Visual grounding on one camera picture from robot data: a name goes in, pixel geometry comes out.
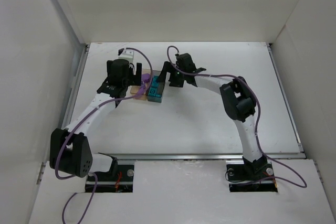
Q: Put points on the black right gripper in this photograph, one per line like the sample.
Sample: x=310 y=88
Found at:
x=172 y=76

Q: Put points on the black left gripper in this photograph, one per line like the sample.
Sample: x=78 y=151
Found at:
x=138 y=70

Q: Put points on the small purple lego brick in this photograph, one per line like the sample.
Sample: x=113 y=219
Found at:
x=140 y=93

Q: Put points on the teal lego plate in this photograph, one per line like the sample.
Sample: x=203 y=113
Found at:
x=154 y=96

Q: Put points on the purple lego piece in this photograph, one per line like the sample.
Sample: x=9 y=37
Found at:
x=146 y=78

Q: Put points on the teal lego brick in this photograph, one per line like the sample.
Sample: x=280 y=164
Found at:
x=155 y=84

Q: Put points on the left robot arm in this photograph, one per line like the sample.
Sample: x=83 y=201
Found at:
x=70 y=150

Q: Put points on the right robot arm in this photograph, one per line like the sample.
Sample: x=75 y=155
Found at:
x=239 y=104

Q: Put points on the smoky grey transparent container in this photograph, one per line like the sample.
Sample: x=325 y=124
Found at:
x=160 y=89

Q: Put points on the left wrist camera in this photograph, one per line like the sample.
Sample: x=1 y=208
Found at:
x=126 y=54

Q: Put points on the left aluminium rail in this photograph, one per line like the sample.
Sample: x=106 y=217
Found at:
x=77 y=66

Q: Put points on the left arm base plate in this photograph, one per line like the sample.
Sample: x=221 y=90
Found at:
x=118 y=181

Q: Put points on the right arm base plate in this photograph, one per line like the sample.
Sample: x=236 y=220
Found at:
x=242 y=181

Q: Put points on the front aluminium rail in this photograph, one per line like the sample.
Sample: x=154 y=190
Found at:
x=185 y=157

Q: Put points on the aluminium table edge rail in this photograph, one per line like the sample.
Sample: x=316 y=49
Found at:
x=301 y=153

